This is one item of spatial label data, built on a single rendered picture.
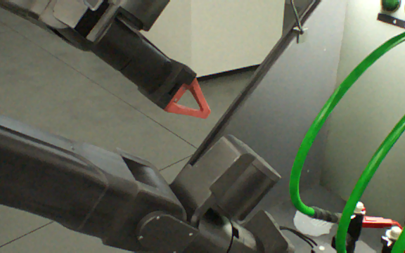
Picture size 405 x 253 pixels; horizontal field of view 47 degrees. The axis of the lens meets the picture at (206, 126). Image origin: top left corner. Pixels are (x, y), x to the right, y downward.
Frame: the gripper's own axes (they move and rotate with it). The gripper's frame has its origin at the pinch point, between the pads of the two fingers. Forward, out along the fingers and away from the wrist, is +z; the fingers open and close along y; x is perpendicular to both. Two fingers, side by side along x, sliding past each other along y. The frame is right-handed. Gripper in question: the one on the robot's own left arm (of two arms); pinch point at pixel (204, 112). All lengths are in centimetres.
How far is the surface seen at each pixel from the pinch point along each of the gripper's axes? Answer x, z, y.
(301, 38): -27.1, 20.3, 23.7
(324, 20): -34.3, 23.3, 25.0
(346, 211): -0.4, 18.4, -17.1
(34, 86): 50, 31, 332
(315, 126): -7.5, 9.6, -11.6
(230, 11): -89, 104, 274
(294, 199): 2.5, 16.2, -9.6
